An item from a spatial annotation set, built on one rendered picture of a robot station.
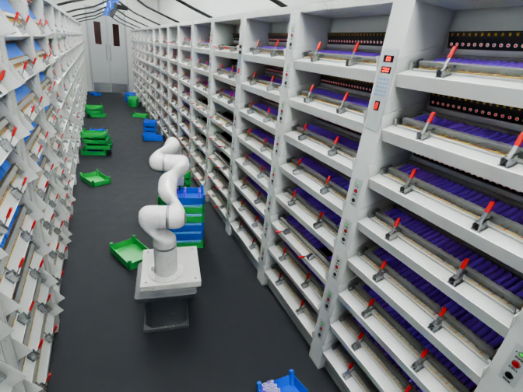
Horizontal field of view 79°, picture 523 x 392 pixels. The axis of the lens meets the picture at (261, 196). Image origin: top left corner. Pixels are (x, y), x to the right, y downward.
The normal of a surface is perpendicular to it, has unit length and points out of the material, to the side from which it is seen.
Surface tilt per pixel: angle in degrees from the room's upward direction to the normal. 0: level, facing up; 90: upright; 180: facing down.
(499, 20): 90
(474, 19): 90
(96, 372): 0
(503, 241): 18
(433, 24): 90
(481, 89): 108
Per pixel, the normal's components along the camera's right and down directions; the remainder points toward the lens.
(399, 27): -0.90, 0.08
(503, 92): -0.89, 0.36
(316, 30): 0.43, 0.41
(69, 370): 0.11, -0.91
